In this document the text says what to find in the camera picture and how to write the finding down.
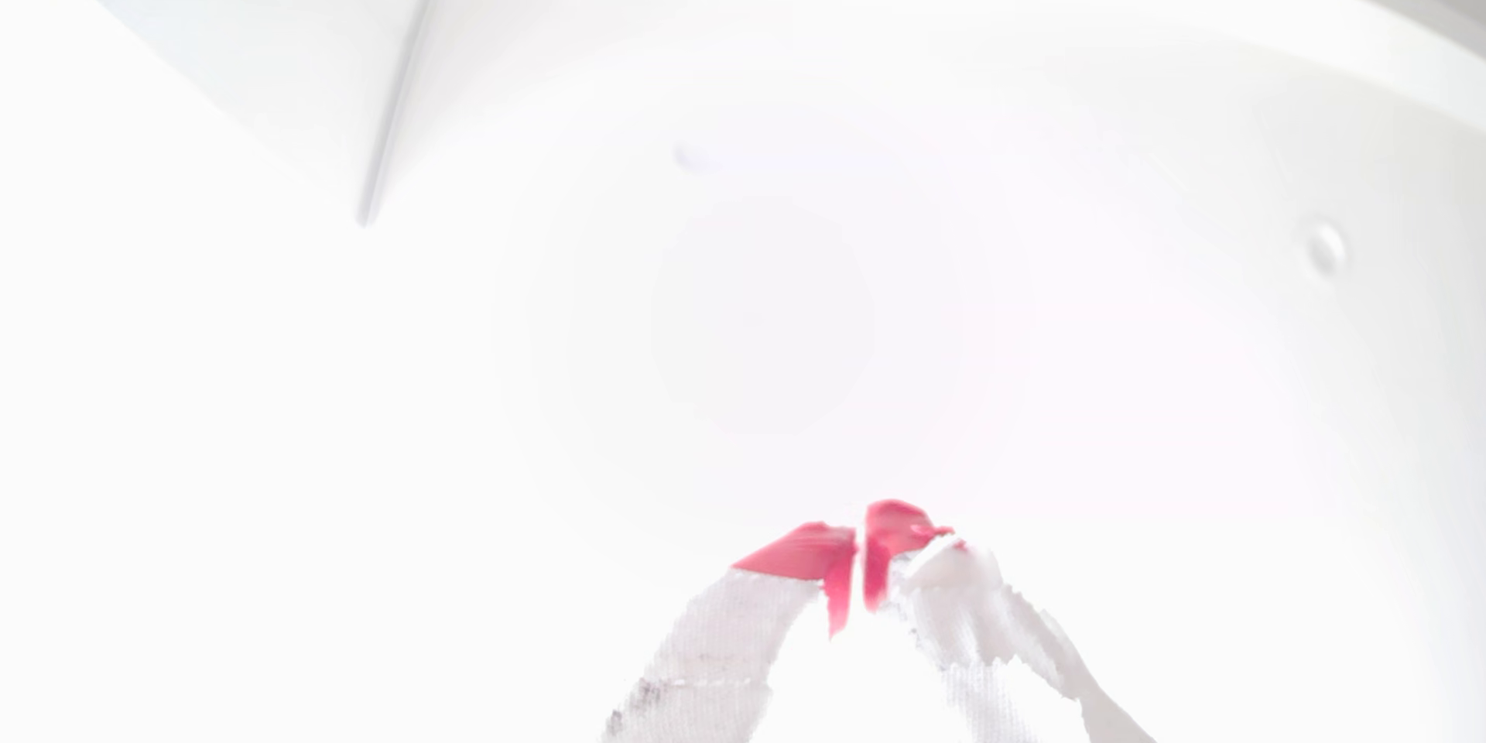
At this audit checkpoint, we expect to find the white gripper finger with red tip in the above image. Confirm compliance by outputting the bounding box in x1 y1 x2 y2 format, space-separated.
862 499 1156 743
601 521 859 743

